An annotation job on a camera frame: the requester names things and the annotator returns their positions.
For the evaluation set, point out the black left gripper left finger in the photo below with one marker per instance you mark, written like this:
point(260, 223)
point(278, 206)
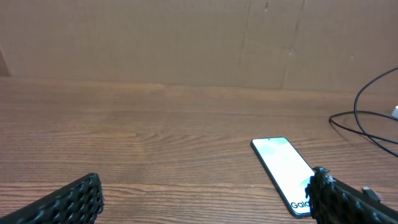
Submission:
point(78, 202)

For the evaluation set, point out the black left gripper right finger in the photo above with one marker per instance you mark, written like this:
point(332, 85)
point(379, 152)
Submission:
point(334, 202)

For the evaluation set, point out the Samsung Galaxy smartphone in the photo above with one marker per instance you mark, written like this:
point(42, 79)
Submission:
point(288, 171)

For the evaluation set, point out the white power strip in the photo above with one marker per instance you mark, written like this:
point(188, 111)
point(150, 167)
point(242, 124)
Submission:
point(395, 112)

